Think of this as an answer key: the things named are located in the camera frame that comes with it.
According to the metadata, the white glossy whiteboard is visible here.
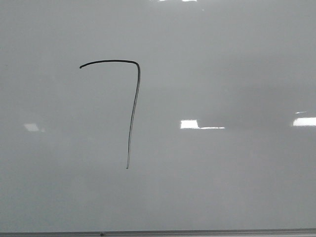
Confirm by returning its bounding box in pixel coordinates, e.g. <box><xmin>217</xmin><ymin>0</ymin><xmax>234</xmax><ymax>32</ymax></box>
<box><xmin>0</xmin><ymin>0</ymin><xmax>316</xmax><ymax>232</ymax></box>

